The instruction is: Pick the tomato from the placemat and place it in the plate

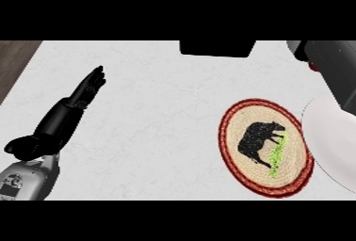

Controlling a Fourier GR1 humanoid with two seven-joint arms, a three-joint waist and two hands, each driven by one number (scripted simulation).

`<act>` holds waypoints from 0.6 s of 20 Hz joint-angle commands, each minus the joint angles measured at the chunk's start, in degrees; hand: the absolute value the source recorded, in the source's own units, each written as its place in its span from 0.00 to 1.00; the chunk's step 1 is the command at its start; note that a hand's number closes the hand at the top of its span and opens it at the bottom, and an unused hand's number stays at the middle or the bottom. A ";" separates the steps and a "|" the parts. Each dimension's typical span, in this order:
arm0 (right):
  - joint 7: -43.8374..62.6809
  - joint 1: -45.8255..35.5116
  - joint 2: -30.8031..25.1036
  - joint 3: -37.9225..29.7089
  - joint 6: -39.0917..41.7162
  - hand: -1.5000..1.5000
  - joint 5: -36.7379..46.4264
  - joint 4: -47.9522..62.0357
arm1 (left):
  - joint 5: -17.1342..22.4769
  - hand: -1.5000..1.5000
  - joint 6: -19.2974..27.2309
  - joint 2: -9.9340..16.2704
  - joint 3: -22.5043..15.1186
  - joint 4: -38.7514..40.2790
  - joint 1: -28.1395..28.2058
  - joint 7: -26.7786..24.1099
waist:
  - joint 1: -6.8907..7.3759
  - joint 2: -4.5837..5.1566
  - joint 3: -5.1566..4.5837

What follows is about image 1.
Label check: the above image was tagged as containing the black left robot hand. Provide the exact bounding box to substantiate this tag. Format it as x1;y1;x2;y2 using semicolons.
3;65;106;162

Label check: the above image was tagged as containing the round woven placemat bear print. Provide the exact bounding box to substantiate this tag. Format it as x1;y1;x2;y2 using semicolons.
217;98;317;200

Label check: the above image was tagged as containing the white plate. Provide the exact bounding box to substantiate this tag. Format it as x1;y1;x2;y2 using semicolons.
299;95;356;194

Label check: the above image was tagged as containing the black box-shaped object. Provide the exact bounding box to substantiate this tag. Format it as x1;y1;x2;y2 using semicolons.
177;40;257;58

